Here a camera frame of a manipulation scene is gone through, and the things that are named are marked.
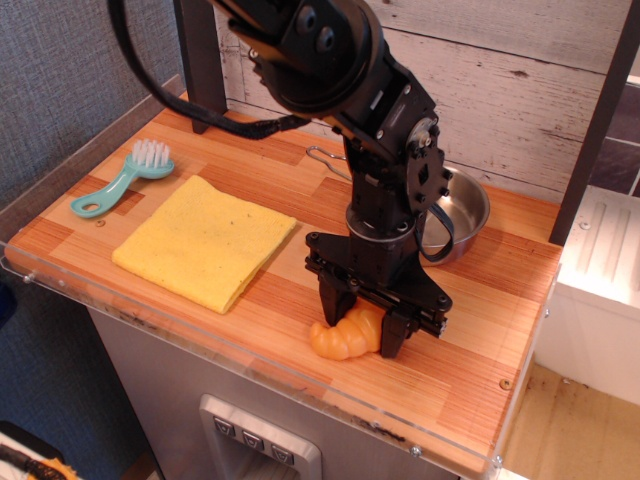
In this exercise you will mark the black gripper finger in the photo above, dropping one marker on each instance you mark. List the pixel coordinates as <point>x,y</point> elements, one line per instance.
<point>397,326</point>
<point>338,296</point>

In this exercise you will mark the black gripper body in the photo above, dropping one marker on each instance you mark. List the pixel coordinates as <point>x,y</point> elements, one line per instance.
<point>389,274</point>

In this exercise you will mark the orange plastic croissant toy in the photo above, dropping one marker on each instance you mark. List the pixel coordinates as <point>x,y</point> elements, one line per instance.
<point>359,332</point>

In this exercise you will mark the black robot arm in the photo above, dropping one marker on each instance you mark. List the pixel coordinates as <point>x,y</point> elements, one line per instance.
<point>329,60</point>

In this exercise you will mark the silver metal pot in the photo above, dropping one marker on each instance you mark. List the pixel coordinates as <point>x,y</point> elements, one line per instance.
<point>468,207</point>

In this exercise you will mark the yellow folded cloth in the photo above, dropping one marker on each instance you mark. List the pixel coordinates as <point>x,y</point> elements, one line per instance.
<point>203,244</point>

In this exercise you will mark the silver dispenser button panel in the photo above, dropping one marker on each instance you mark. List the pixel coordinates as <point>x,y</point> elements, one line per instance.
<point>245,446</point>

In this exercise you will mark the grey toy fridge cabinet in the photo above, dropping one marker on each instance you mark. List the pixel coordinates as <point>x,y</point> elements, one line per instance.
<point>165,382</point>

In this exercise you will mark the teal dish brush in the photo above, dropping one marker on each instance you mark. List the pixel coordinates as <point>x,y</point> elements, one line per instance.
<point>148,159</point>

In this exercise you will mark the clear acrylic edge guard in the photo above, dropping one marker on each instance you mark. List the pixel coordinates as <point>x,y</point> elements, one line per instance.
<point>442,401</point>

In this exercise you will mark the orange object bottom left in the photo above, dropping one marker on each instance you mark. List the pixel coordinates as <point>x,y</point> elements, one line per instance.
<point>55,469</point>

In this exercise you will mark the dark right shelf post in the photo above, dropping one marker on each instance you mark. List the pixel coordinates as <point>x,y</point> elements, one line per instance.
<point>616,78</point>

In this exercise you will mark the dark shelf post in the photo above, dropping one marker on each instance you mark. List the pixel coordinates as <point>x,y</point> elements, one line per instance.
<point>616,78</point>
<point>200,51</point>

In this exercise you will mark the dark left shelf post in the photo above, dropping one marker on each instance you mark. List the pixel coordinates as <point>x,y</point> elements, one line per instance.
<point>200,51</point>

